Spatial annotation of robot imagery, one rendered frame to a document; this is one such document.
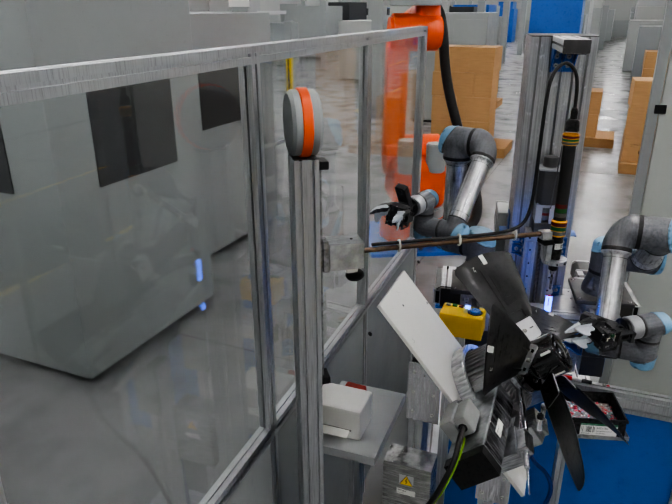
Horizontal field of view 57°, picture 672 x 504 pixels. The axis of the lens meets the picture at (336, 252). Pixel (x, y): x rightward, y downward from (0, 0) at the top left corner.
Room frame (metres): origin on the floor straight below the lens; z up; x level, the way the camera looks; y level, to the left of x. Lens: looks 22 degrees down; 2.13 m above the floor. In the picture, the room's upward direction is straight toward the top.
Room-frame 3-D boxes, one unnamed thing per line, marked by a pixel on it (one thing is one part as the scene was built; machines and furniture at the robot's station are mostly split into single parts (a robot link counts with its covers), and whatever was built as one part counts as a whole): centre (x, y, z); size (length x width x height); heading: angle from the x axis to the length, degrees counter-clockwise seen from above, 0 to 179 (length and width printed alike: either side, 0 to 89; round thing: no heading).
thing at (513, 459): (1.32, -0.43, 1.03); 0.15 x 0.10 x 0.14; 69
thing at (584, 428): (1.74, -0.85, 0.84); 0.22 x 0.17 x 0.07; 83
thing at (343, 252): (1.47, -0.01, 1.54); 0.10 x 0.07 x 0.08; 104
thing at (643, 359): (1.76, -0.99, 1.08); 0.11 x 0.08 x 0.11; 68
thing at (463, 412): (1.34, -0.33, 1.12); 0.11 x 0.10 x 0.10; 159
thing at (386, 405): (1.71, -0.07, 0.84); 0.36 x 0.24 x 0.03; 159
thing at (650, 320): (1.75, -1.01, 1.17); 0.11 x 0.08 x 0.09; 106
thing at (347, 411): (1.65, -0.01, 0.91); 0.17 x 0.16 x 0.11; 69
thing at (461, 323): (2.06, -0.48, 1.02); 0.16 x 0.10 x 0.11; 69
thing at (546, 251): (1.62, -0.61, 1.50); 0.09 x 0.07 x 0.10; 104
